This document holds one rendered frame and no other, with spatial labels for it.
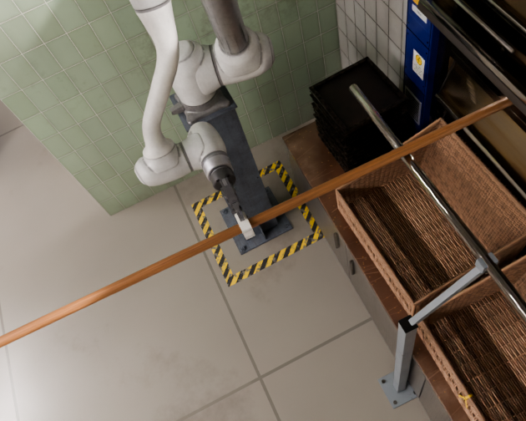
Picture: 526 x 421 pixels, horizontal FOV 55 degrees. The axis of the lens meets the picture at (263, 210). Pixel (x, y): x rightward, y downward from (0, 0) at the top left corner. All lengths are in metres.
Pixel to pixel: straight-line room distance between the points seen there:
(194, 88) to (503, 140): 1.08
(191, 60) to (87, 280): 1.64
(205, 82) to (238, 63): 0.15
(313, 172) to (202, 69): 0.71
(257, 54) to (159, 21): 0.52
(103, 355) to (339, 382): 1.22
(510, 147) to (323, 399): 1.38
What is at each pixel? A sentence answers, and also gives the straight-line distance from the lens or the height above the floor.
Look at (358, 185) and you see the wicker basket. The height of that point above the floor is 0.69.
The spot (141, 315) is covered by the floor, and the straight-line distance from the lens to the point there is 2.86.
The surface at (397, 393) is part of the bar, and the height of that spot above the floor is 0.01.
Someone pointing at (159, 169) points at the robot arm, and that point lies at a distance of 1.60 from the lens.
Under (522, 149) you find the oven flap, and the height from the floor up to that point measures 1.03.
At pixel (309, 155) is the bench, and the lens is 2.33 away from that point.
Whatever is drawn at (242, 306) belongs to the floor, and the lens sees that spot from 2.68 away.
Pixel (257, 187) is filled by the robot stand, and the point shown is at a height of 0.43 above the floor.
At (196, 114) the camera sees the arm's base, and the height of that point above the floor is 1.02.
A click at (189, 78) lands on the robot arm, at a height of 1.20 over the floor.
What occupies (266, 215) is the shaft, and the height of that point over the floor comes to 1.21.
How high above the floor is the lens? 2.46
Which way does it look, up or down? 58 degrees down
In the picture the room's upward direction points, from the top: 22 degrees counter-clockwise
